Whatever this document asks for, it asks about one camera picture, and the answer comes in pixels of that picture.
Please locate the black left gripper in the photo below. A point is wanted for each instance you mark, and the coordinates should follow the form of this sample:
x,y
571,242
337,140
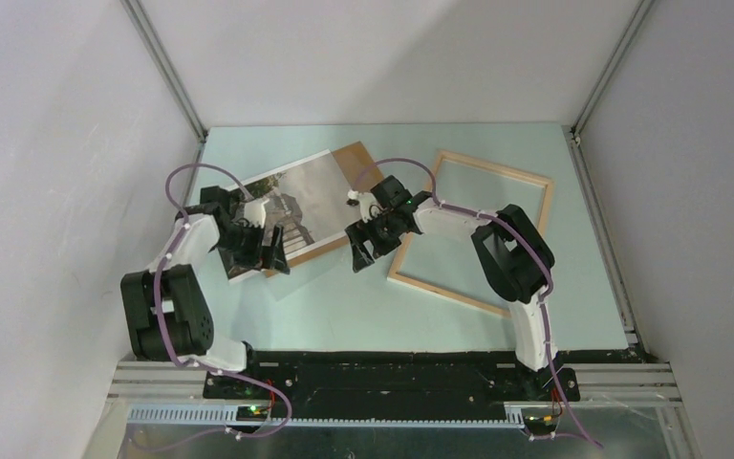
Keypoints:
x,y
271,257

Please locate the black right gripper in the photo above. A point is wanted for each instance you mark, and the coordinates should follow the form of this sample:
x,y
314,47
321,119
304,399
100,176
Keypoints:
x,y
360,231

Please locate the light wooden picture frame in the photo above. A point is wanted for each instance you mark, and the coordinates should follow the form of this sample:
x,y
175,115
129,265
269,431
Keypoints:
x,y
447,266

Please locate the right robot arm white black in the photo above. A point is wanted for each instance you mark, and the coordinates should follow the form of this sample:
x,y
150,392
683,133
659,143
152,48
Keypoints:
x,y
515,259

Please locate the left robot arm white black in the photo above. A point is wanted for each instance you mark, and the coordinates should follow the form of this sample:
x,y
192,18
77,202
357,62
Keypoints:
x,y
167,316

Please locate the printed photo with white border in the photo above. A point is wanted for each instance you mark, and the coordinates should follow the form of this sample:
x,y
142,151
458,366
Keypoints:
x,y
304,196

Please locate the brown backing board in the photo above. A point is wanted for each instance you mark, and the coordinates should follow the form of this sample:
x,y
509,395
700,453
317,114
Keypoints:
x,y
357,166

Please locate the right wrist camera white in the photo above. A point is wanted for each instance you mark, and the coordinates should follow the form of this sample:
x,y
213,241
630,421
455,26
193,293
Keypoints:
x,y
366,203

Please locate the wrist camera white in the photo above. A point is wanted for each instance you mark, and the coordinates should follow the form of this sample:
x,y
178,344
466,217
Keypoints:
x,y
255,212
366,203

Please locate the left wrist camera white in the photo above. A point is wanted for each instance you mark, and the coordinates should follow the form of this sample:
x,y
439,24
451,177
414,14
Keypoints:
x,y
255,212

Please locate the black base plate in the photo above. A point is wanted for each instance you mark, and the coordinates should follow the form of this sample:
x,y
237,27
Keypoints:
x,y
394,386

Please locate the front aluminium rail frame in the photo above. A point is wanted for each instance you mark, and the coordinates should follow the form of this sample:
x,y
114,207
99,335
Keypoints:
x,y
603,404

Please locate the left aluminium corner rail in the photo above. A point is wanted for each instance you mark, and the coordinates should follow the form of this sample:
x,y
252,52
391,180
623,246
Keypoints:
x,y
151,40

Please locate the aluminium corner rail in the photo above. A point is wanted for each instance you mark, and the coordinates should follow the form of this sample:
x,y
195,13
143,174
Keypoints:
x,y
622,47
151,40

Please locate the right aluminium corner rail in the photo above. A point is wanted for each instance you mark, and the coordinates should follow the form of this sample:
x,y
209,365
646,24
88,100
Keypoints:
x,y
622,47

